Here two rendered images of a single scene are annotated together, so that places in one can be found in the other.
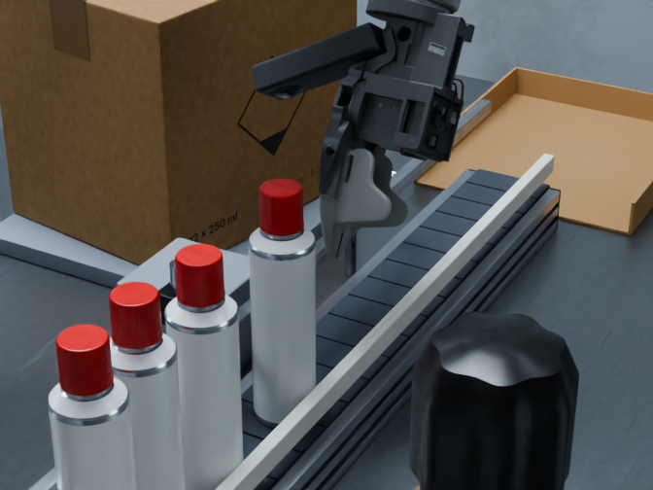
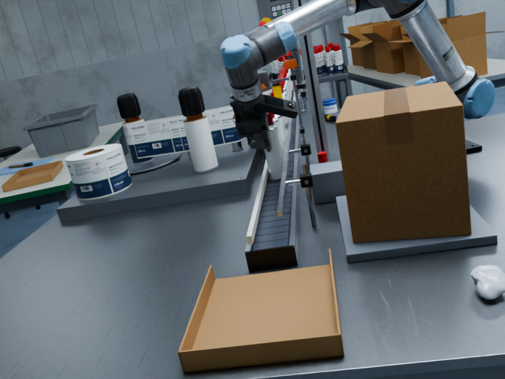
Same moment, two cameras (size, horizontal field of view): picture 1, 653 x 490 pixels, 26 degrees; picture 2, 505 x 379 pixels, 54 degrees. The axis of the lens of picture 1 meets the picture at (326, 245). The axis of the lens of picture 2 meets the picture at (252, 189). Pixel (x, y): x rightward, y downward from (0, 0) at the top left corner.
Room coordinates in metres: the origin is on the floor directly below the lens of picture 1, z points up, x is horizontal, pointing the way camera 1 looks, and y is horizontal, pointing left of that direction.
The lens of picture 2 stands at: (2.31, -0.55, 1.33)
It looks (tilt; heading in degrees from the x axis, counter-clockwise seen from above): 18 degrees down; 160
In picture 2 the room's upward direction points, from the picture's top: 12 degrees counter-clockwise
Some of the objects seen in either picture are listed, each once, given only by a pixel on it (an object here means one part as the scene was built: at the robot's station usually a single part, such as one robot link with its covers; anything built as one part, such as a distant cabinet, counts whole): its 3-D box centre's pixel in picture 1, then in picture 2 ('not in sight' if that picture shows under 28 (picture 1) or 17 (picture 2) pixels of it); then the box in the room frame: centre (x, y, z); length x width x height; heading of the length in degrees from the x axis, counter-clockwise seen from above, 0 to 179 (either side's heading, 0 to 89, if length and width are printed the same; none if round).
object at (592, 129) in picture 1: (567, 143); (266, 302); (1.53, -0.29, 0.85); 0.30 x 0.26 x 0.04; 151
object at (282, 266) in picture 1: (283, 303); (272, 146); (0.95, 0.03, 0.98); 0.05 x 0.05 x 0.20
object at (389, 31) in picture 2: not in sight; (398, 46); (-1.04, 2.12, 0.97); 0.45 x 0.44 x 0.37; 75
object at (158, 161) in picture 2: not in sight; (143, 162); (0.22, -0.24, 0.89); 0.31 x 0.31 x 0.01
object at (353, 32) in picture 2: not in sight; (367, 43); (-1.89, 2.43, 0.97); 0.45 x 0.40 x 0.37; 74
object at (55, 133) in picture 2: not in sight; (67, 129); (-1.45, -0.46, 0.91); 0.60 x 0.40 x 0.22; 165
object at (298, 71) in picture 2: not in sight; (296, 60); (0.56, 0.36, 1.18); 0.04 x 0.04 x 0.21
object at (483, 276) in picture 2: not in sight; (488, 280); (1.73, 0.05, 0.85); 0.08 x 0.07 x 0.04; 107
